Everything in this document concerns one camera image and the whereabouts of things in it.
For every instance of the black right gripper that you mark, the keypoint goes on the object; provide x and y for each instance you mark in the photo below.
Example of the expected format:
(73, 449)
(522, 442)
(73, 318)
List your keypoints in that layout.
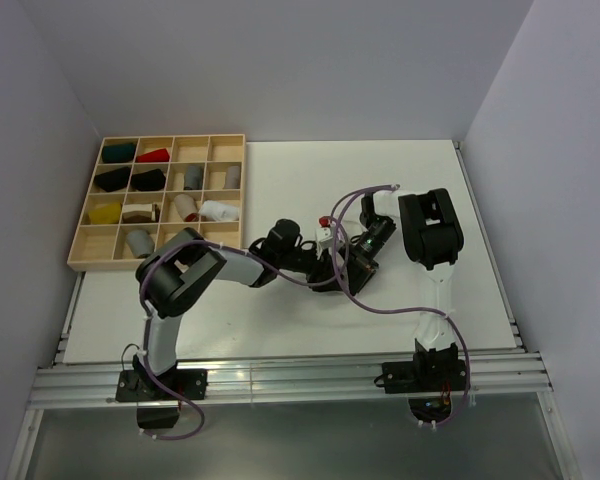
(360, 269)

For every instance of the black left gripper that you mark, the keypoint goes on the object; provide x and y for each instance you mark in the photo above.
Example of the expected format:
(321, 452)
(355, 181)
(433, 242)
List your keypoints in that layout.
(325, 277)

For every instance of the grey sock with black stripes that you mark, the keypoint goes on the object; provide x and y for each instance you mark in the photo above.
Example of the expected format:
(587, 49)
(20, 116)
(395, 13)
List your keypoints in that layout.
(140, 243)

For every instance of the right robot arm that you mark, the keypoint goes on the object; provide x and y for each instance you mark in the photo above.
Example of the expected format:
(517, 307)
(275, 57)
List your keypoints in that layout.
(432, 238)

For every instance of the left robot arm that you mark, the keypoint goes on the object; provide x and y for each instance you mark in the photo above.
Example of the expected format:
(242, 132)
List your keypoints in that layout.
(175, 276)

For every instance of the light grey rolled sock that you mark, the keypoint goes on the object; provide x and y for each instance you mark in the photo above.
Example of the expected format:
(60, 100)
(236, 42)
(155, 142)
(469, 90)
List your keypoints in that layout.
(233, 178)

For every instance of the beige rolled sock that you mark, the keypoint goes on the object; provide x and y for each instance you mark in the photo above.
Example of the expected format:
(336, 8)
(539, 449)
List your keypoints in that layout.
(186, 208)

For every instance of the white brown rolled sock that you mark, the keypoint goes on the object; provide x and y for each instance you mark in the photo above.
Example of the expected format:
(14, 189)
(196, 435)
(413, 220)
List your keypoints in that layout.
(140, 213)

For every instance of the black rolled sock right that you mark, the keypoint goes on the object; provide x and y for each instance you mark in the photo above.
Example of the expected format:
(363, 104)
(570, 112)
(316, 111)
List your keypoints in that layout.
(149, 181)

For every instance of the black rolled sock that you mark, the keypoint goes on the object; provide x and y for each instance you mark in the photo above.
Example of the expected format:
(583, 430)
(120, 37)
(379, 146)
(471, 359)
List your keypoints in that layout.
(113, 180)
(149, 181)

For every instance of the wooden compartment tray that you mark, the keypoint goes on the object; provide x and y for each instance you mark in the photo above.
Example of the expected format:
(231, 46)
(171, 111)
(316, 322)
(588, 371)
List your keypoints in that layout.
(103, 247)

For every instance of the red rolled sock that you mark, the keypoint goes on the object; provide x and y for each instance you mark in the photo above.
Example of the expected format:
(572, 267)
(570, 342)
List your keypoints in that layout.
(161, 155)

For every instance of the yellow rolled sock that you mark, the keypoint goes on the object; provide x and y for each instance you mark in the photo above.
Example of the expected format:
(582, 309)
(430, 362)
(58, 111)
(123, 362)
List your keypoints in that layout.
(105, 215)

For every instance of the black rolled sock left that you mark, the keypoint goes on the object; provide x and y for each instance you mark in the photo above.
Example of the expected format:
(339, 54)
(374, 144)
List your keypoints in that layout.
(113, 180)

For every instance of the dark green rolled sock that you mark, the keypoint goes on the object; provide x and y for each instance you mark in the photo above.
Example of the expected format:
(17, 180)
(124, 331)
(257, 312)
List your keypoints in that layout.
(118, 153)

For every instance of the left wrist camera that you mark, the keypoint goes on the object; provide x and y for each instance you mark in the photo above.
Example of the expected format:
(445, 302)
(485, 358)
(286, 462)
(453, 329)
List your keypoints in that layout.
(326, 236)

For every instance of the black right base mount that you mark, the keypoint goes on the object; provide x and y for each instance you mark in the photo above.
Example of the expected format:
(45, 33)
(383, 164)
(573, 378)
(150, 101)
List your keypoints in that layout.
(417, 376)

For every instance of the aluminium frame rail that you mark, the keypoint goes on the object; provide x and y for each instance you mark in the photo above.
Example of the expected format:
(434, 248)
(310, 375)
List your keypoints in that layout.
(295, 379)

